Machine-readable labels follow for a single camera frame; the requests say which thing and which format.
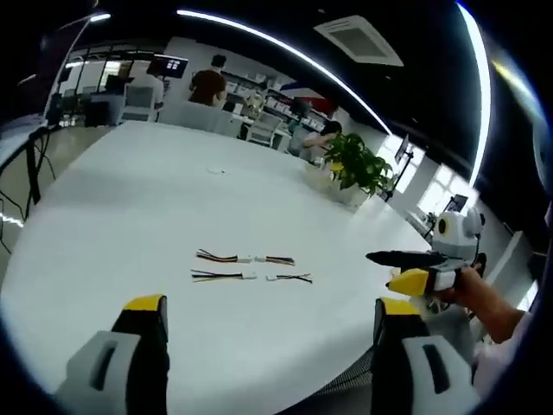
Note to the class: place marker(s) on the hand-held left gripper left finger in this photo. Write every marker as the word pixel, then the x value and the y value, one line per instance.
pixel 108 359

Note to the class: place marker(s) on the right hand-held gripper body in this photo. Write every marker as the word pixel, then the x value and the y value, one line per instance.
pixel 453 238

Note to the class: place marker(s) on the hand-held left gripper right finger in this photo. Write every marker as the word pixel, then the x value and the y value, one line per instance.
pixel 425 367

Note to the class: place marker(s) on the person's right hand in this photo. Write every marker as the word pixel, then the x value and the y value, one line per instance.
pixel 464 285

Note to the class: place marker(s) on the person's white shirt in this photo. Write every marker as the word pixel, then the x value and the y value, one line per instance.
pixel 505 359

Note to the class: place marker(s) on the black mesh chair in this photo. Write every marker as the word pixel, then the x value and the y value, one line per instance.
pixel 345 384

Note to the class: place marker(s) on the monitor on black stand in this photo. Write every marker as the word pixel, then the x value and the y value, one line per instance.
pixel 404 149

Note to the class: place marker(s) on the green potted plant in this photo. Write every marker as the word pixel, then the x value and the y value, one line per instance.
pixel 358 166

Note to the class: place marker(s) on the curved ceiling light strip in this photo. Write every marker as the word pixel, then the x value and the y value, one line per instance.
pixel 481 86

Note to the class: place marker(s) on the white office chair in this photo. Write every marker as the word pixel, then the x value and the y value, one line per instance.
pixel 138 104
pixel 263 132
pixel 198 116

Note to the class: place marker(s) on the white storage shelves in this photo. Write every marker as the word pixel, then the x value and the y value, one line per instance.
pixel 276 101

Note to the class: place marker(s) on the small white object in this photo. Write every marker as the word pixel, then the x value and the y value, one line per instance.
pixel 216 170

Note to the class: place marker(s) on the ceiling air vent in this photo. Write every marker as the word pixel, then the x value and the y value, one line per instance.
pixel 358 39

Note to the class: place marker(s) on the long ceiling light strip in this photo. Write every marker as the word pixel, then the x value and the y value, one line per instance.
pixel 281 41

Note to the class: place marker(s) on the black monitor screen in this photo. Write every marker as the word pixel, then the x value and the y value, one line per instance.
pixel 172 67

